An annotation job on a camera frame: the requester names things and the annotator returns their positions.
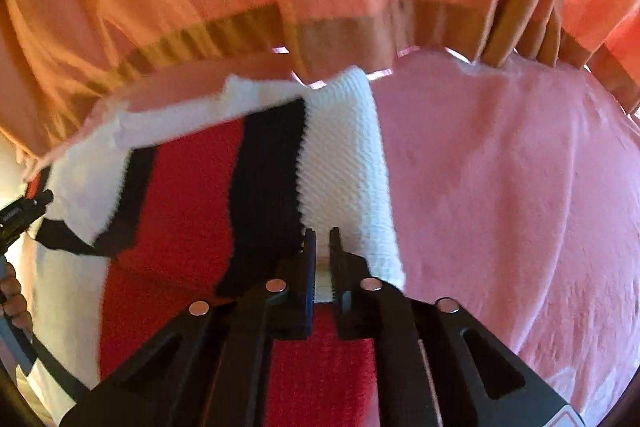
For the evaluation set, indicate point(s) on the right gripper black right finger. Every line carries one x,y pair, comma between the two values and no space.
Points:
435,364

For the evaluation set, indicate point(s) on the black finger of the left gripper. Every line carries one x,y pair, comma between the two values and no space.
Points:
16,218

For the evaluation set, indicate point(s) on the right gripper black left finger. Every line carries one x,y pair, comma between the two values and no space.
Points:
209,365

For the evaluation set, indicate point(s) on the white red black knit sweater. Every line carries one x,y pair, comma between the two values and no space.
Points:
199,201

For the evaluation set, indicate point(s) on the person's left hand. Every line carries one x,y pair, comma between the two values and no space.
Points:
14,306

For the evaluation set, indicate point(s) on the pink floral bed blanket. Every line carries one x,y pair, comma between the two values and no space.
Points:
513,190

